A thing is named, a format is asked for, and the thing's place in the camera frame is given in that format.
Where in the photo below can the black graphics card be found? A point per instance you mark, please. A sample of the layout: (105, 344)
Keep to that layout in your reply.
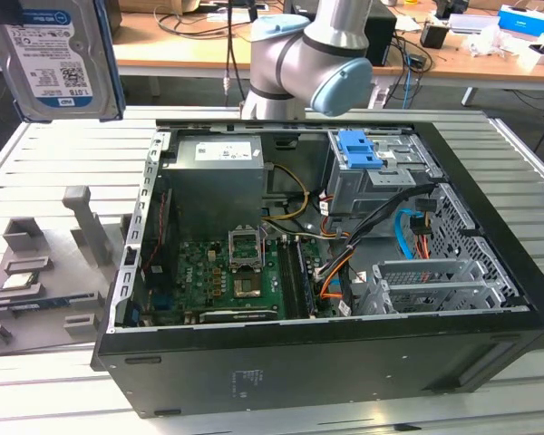
(236, 316)

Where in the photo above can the crumpled white plastic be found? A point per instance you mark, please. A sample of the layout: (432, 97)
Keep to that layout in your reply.
(494, 41)

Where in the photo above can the hard disk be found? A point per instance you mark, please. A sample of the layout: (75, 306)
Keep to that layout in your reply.
(50, 59)

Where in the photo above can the grey flat box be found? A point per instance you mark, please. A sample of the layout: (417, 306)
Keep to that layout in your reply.
(473, 23)

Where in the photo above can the blue cardboard box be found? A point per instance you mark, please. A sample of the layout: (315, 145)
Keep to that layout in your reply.
(523, 17)

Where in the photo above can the loose RAM stick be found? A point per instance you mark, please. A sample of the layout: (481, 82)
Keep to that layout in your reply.
(36, 302)

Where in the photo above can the metal drive cage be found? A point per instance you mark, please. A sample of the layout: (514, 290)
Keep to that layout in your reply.
(358, 190)

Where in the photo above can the CPU socket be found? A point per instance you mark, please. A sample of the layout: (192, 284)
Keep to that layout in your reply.
(248, 286)

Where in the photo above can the metal disk bay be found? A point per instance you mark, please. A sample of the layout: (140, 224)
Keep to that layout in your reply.
(435, 290)

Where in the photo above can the silver CPU chip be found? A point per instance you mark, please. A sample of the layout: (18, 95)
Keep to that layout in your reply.
(20, 282)

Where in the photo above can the black RAM slot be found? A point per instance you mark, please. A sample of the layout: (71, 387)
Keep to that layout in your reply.
(286, 276)

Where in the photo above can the grey parts rack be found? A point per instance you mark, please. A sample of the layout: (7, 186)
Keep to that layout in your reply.
(50, 247)

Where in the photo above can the blue plastic drive bracket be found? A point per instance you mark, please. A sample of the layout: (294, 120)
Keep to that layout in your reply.
(356, 149)

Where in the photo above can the black PC case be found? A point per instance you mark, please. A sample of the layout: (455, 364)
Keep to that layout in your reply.
(299, 362)

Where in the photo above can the grey power supply unit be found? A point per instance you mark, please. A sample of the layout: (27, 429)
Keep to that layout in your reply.
(217, 190)

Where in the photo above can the small black box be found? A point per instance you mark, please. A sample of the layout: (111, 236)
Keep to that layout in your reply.
(434, 36)

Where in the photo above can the green motherboard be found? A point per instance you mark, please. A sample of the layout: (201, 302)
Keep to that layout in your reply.
(199, 276)

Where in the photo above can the wooden desk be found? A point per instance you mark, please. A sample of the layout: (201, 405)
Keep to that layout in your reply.
(186, 50)

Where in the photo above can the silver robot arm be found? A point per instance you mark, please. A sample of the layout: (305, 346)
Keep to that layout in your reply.
(299, 50)

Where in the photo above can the installed RAM stick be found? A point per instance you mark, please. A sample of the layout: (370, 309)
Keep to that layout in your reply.
(306, 281)

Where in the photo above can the black desktop computer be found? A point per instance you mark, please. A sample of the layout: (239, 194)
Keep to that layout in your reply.
(383, 36)

